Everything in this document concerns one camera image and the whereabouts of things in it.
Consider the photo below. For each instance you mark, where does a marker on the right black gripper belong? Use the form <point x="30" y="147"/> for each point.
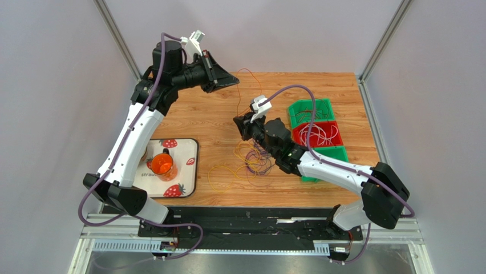
<point x="251" y="127"/>

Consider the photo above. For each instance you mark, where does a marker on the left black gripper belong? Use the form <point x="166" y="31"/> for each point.
<point x="215" y="76"/>

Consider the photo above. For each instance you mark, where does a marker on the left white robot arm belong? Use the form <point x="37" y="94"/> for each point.
<point x="153" y="96"/>

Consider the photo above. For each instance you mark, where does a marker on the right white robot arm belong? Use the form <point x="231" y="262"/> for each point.
<point x="382" y="194"/>

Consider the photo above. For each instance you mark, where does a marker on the far green plastic bin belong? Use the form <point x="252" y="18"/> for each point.
<point x="301" y="111"/>

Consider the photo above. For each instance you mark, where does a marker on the green plastic bin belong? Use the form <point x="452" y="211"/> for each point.
<point x="301" y="111"/>
<point x="337" y="152"/>

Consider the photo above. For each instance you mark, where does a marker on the strawberry pattern tray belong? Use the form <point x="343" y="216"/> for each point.
<point x="185" y="153"/>

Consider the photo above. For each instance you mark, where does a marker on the red plastic bin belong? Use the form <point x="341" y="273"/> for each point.
<point x="321" y="134"/>

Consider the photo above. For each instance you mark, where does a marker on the orange glass mug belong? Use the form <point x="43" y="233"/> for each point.
<point x="164" y="166"/>

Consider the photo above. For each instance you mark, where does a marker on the near green plastic bin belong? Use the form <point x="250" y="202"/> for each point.
<point x="337" y="152"/>

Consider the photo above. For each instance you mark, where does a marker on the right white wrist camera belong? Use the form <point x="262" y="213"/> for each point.
<point x="259" y="106"/>

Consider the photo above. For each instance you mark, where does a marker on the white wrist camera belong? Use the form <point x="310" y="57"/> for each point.
<point x="192" y="43"/>
<point x="259" y="106"/>

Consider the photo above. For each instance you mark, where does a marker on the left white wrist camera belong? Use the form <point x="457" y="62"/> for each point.
<point x="192" y="43"/>

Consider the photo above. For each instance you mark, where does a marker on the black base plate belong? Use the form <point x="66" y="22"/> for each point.
<point x="249" y="228"/>

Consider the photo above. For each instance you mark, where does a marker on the right aluminium frame post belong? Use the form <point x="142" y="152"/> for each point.
<point x="390" y="30"/>

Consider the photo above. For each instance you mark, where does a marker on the aluminium frame post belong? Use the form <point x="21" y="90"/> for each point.
<point x="113" y="28"/>
<point x="390" y="30"/>

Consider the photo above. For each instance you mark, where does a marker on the left aluminium frame post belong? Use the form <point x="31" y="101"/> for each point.
<point x="113" y="28"/>

